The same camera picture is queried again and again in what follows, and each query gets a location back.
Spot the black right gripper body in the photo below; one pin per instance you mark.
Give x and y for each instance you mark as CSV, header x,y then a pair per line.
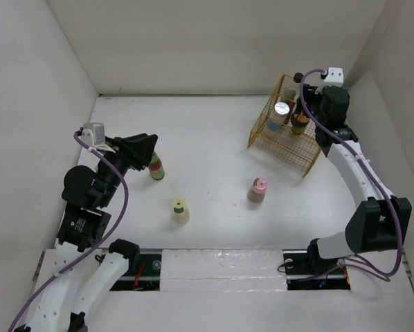
x,y
323,90

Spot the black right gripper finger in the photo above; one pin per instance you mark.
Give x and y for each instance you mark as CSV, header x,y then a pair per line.
x,y
299,110
312,99

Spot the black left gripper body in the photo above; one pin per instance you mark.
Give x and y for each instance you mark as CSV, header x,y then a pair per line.
x,y
121,157

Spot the red lid sauce jar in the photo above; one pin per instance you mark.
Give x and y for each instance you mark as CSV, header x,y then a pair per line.
x,y
299,121

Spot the dark soy sauce bottle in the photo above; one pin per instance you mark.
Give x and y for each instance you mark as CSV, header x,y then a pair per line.
x,y
293,88

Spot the silver cap blue shaker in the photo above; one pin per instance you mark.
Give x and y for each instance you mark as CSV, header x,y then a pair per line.
x,y
277,116

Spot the green label sauce bottle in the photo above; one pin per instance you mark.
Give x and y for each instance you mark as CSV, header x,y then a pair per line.
x,y
156,168

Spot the yellow cap spice shaker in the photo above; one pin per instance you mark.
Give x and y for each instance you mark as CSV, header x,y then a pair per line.
x,y
180,211

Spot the pink cap spice shaker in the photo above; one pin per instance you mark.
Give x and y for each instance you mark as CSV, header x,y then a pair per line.
x,y
257,191

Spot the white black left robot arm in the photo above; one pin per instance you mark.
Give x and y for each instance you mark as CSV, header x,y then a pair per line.
x,y
96,201

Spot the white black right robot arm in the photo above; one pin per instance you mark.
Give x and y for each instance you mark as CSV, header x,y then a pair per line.
x,y
381,219

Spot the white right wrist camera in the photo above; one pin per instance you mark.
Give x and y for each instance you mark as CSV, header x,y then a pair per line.
x,y
333,76

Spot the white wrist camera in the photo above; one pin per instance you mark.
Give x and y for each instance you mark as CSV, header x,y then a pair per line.
x,y
93,134
333,76

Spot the yellow wire basket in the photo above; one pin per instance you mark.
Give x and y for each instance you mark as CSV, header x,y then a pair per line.
x,y
299,151

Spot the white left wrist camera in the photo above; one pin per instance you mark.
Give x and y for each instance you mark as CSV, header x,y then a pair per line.
x,y
93,134

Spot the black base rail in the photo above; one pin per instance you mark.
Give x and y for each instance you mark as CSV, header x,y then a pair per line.
x,y
259,270

